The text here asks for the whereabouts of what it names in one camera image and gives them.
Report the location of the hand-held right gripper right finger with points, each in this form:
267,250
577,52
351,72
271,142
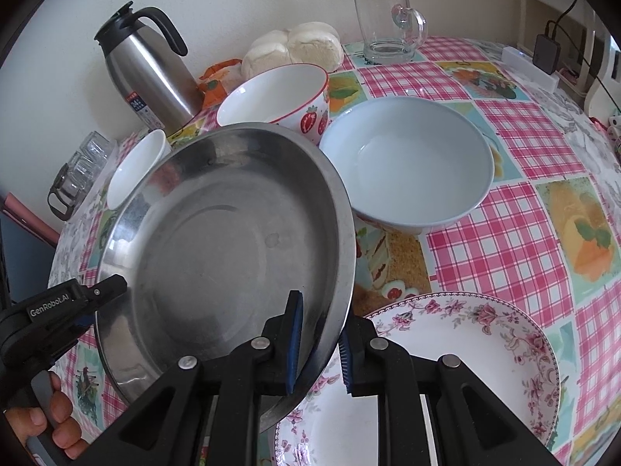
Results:
345,364

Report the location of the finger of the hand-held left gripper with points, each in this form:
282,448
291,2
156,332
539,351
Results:
80,324
107,289

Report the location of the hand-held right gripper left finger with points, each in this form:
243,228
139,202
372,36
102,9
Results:
293,344

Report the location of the white floral rimmed plate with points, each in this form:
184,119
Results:
461,349

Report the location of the stainless steel plate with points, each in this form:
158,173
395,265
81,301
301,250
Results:
218,252

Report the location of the white strawberry print bowl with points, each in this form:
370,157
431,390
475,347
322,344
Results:
291,92

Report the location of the person's left hand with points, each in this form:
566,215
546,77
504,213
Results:
60,398

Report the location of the red panel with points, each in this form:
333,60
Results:
29,218

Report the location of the white round tray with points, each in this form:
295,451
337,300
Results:
110,167

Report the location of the small clear drinking glass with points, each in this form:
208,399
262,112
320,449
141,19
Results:
97,144
81,165

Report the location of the small white square bowl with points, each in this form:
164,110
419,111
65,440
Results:
140,165

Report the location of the light blue bowl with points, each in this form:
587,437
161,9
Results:
412,165

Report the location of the stainless steel thermos carafe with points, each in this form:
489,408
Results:
145,73

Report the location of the orange snack packet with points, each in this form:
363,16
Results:
216,85

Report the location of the pink checked printed tablecloth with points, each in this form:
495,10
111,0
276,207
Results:
509,121

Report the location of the bag of white steamed buns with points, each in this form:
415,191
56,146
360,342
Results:
310,43

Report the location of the clear plastic wrapper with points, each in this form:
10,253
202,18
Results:
383,24

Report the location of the white power strip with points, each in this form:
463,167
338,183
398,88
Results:
524,65

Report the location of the small colourful figurine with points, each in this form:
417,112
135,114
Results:
615,126

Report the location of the black charger adapter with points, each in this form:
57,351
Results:
546,53

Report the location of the white plastic chair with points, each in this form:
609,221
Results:
599,58

